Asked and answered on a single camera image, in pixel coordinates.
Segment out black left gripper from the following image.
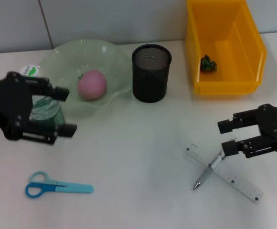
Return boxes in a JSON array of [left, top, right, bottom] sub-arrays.
[[0, 71, 78, 146]]

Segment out clear plastic ruler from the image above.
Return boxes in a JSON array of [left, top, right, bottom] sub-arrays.
[[185, 143, 265, 205]]

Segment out pink peach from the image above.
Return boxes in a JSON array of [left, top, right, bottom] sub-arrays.
[[77, 69, 107, 101]]

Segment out green glass fruit plate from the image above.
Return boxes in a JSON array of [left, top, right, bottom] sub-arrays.
[[37, 39, 132, 120]]

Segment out green plastic wrapper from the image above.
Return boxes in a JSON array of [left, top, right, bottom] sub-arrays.
[[200, 54, 218, 73]]

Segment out blue scissors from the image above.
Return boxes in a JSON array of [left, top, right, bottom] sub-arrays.
[[25, 171, 94, 198]]

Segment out yellow plastic bin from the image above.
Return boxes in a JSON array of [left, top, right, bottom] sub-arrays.
[[185, 0, 267, 95]]

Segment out silver ballpoint pen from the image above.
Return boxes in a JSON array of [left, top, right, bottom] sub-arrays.
[[192, 150, 225, 191]]

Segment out black mesh pen holder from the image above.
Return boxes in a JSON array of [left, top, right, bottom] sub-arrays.
[[131, 44, 172, 104]]

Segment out green label water bottle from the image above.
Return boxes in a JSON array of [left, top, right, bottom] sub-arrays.
[[19, 63, 66, 131]]

